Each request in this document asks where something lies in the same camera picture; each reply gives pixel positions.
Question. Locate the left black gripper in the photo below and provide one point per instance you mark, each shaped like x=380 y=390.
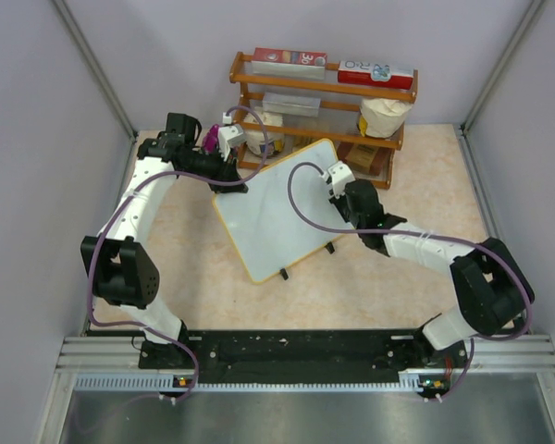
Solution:
x=227 y=170

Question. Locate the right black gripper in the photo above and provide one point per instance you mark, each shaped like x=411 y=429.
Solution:
x=338 y=203

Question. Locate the yellow framed whiteboard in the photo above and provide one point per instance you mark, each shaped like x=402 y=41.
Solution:
x=261 y=223

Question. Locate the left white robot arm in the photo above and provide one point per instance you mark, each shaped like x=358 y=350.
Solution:
x=119 y=268

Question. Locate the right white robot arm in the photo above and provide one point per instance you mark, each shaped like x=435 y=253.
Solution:
x=490 y=287

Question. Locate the white round tub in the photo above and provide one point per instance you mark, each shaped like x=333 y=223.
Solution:
x=255 y=139

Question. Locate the brown scouring pad pack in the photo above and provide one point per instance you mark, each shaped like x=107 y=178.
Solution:
x=365 y=159

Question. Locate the purple snack bag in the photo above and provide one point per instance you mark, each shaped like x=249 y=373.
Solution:
x=210 y=140

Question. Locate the clear plastic box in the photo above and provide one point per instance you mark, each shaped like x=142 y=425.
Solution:
x=294 y=105

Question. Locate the orange wooden shelf rack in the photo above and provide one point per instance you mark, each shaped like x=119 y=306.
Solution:
x=339 y=111

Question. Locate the cream paper bag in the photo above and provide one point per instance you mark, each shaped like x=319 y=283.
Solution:
x=381 y=118

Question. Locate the red white box right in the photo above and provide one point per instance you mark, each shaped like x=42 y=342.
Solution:
x=379 y=75

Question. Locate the red foil box left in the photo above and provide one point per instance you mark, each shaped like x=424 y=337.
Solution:
x=282 y=57

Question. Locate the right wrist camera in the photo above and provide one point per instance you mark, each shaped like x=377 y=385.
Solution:
x=336 y=178

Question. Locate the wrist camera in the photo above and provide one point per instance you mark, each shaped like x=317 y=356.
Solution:
x=229 y=136
x=336 y=178

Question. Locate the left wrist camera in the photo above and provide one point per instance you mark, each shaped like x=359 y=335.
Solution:
x=229 y=136

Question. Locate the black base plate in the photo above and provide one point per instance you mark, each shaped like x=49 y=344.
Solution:
x=300 y=356

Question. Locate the aluminium frame post left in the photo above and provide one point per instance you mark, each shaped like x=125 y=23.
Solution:
x=93 y=65

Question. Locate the aluminium frame post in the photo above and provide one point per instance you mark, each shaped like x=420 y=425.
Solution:
x=524 y=26
x=93 y=65

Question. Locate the aluminium frame post right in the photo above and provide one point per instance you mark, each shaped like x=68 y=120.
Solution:
x=524 y=26

